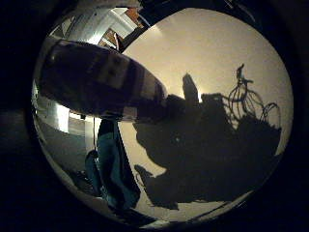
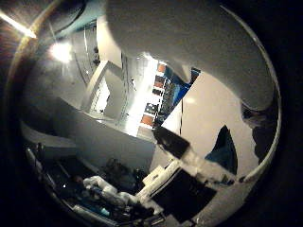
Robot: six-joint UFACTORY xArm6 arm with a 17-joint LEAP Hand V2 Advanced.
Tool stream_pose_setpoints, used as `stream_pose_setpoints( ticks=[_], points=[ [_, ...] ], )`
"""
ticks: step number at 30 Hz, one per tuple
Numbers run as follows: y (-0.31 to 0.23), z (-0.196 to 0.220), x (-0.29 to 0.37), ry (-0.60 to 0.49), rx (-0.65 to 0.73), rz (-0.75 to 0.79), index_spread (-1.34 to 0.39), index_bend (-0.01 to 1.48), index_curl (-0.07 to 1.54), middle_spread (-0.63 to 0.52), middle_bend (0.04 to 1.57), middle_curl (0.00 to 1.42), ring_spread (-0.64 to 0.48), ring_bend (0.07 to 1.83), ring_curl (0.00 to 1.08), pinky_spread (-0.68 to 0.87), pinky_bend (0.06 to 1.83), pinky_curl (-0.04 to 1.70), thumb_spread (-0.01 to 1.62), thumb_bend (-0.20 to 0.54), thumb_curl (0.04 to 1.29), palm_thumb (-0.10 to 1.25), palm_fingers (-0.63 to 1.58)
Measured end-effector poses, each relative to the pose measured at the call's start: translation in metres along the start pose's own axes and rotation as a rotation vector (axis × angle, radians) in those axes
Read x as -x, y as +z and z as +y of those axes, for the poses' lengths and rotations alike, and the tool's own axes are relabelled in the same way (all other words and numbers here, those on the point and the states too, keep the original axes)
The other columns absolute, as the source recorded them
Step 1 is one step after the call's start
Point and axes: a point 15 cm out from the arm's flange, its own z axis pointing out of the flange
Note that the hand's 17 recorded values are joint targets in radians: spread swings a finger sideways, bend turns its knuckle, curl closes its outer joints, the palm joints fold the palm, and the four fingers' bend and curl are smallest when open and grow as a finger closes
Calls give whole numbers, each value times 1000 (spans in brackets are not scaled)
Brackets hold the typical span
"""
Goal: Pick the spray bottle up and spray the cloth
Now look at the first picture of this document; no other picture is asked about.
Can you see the purple spray bottle with label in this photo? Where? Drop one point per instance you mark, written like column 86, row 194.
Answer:
column 96, row 83

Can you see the wooden shelf unit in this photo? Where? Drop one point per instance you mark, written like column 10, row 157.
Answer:
column 112, row 29

